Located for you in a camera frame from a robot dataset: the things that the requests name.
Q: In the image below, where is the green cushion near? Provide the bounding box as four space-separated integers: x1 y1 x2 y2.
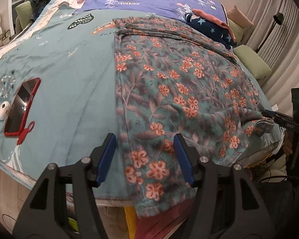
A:
233 45 271 80

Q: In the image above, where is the pink folded garment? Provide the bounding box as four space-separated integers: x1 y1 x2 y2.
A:
192 9 236 42

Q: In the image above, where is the green cushion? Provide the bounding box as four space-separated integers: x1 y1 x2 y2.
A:
228 19 244 45
15 1 33 29
233 45 271 80

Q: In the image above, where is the navy star fleece garment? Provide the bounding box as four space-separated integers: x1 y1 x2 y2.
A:
185 12 237 50

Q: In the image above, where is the black floor lamp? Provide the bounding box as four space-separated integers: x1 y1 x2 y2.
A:
256 12 284 53

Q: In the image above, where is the green cushion far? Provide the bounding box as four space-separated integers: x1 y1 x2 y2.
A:
228 19 244 45

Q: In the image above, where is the green cushion left side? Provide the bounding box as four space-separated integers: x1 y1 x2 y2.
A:
15 1 33 29

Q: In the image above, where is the teal patterned bed quilt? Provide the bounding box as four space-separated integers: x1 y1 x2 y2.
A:
0 0 282 206

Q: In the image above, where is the red case smartphone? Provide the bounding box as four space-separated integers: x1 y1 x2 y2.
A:
4 78 41 146

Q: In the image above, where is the beige pillow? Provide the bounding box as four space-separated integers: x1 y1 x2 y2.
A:
227 5 254 29

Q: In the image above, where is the right hand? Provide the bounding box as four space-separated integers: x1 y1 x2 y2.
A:
283 130 299 155

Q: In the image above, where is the floral fleece garment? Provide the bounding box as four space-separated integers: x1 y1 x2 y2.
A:
113 16 274 218

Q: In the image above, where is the white earbuds case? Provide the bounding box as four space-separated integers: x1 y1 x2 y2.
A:
0 101 11 121

